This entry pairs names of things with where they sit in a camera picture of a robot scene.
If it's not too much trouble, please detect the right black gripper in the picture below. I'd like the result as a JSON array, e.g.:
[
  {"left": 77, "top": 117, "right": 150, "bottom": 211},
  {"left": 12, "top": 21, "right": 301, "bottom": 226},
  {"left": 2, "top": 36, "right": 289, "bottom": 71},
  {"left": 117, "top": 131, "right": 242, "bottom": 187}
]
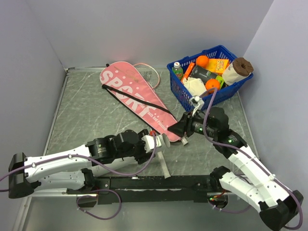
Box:
[{"left": 167, "top": 109, "right": 217, "bottom": 139}]

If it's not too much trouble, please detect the white shuttlecock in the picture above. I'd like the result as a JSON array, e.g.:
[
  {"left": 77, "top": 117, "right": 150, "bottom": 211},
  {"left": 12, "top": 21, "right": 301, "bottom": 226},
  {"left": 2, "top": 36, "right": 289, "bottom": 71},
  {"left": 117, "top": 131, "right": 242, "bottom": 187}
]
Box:
[{"left": 180, "top": 136, "right": 189, "bottom": 146}]

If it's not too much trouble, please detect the white shuttlecock tube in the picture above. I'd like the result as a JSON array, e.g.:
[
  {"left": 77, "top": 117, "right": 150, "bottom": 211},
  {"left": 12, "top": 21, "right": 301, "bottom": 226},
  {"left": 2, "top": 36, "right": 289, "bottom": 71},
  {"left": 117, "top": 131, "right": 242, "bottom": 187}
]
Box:
[{"left": 92, "top": 133, "right": 170, "bottom": 177}]

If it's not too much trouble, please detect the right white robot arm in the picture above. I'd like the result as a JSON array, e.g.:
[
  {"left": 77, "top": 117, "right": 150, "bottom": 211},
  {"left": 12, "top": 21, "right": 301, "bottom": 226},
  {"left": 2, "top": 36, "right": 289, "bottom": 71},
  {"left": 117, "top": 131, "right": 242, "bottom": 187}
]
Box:
[{"left": 168, "top": 107, "right": 304, "bottom": 231}]

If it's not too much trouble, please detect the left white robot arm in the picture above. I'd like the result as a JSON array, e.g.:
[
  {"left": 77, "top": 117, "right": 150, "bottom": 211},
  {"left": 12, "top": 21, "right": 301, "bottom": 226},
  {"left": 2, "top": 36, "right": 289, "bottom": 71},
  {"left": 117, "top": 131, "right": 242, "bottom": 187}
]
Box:
[{"left": 8, "top": 129, "right": 161, "bottom": 199}]

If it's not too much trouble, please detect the pink badminton racket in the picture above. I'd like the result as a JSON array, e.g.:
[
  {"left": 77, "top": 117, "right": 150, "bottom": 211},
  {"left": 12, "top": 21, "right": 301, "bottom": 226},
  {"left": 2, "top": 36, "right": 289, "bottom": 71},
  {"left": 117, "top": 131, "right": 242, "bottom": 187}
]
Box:
[{"left": 133, "top": 63, "right": 172, "bottom": 179}]

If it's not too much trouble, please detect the blue plastic basket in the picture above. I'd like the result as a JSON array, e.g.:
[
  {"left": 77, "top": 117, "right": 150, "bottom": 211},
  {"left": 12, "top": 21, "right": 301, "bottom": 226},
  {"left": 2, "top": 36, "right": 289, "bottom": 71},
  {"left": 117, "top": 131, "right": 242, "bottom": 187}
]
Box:
[{"left": 167, "top": 45, "right": 254, "bottom": 113}]

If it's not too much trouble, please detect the white cloth bag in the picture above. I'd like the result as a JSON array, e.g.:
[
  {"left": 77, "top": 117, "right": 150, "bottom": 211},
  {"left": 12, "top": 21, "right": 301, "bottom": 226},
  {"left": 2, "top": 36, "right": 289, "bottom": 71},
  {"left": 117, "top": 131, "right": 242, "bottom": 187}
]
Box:
[{"left": 182, "top": 77, "right": 206, "bottom": 99}]

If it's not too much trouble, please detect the orange fruit front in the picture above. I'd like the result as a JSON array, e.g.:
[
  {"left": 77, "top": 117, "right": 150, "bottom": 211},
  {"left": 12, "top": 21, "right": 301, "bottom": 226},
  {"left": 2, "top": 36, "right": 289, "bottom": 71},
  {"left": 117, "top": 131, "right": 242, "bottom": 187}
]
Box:
[{"left": 205, "top": 78, "right": 220, "bottom": 94}]

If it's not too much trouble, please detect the orange fruit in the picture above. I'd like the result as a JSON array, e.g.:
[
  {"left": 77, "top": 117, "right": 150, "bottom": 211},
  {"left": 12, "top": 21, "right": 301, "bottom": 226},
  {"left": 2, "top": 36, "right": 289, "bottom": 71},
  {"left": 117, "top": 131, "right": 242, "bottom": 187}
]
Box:
[
  {"left": 205, "top": 78, "right": 220, "bottom": 94},
  {"left": 195, "top": 55, "right": 209, "bottom": 68}
]

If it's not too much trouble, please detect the green drink bottle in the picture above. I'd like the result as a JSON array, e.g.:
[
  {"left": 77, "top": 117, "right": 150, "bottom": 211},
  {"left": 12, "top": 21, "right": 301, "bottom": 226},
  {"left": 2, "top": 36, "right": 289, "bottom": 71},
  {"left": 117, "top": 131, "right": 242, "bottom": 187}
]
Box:
[{"left": 172, "top": 62, "right": 183, "bottom": 80}]

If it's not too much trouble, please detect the black packet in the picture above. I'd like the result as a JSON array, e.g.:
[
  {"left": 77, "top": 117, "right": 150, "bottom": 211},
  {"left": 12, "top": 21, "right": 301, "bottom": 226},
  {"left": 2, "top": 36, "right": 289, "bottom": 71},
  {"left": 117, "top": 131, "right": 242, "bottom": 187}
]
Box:
[{"left": 190, "top": 65, "right": 217, "bottom": 83}]

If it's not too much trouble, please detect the orange slim box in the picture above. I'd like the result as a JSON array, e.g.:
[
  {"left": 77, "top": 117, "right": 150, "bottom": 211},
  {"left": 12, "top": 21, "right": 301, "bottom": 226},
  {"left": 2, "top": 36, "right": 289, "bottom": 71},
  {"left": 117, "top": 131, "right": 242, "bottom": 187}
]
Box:
[{"left": 181, "top": 62, "right": 195, "bottom": 83}]

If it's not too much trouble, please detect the lime green packet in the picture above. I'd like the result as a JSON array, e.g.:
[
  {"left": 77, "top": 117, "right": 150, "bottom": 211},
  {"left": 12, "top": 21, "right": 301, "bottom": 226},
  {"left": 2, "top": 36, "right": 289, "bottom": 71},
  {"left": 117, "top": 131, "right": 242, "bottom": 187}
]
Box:
[{"left": 216, "top": 76, "right": 226, "bottom": 89}]

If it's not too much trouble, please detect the pink racket cover bag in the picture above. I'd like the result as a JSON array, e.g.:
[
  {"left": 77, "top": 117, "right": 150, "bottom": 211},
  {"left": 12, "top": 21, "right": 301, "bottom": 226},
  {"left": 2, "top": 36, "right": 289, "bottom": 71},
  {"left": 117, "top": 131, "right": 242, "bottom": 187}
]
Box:
[{"left": 100, "top": 61, "right": 181, "bottom": 142}]

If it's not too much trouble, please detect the orange fruit back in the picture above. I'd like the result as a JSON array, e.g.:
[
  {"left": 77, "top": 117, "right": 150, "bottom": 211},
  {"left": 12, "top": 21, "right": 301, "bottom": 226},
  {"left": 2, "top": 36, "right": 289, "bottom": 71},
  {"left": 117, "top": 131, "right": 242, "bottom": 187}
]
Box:
[{"left": 195, "top": 55, "right": 209, "bottom": 68}]

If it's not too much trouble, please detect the yellow orange snack box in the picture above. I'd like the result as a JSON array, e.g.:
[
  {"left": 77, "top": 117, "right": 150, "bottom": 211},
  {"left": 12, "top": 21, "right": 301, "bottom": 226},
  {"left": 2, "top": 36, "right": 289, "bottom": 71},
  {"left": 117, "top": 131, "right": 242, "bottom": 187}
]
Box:
[{"left": 206, "top": 59, "right": 230, "bottom": 76}]

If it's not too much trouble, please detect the brown paper roll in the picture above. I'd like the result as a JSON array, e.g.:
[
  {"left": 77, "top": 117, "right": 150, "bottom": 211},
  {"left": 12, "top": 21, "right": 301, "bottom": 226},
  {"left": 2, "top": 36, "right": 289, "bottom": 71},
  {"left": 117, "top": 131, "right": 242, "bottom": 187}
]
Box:
[{"left": 222, "top": 57, "right": 254, "bottom": 86}]

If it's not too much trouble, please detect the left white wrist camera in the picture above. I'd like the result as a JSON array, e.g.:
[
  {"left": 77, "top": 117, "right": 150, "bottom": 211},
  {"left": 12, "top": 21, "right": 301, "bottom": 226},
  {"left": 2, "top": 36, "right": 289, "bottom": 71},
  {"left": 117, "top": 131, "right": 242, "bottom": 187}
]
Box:
[{"left": 141, "top": 131, "right": 161, "bottom": 154}]

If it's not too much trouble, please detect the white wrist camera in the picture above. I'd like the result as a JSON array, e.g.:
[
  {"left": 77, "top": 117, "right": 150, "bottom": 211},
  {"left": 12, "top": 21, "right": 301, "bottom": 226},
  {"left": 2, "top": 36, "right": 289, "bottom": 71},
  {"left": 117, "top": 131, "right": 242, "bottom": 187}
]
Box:
[
  {"left": 189, "top": 96, "right": 205, "bottom": 110},
  {"left": 141, "top": 131, "right": 161, "bottom": 154}
]

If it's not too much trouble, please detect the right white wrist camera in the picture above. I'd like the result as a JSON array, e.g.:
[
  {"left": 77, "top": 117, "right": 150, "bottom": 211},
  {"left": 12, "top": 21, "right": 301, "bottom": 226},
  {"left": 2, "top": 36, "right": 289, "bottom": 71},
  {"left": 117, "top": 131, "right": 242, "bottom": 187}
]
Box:
[{"left": 189, "top": 96, "right": 205, "bottom": 110}]

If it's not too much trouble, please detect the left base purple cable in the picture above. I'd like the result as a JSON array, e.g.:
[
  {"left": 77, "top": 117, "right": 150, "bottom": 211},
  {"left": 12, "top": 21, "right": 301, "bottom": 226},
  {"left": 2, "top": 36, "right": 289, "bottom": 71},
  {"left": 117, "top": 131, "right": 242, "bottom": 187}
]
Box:
[{"left": 76, "top": 189, "right": 123, "bottom": 220}]

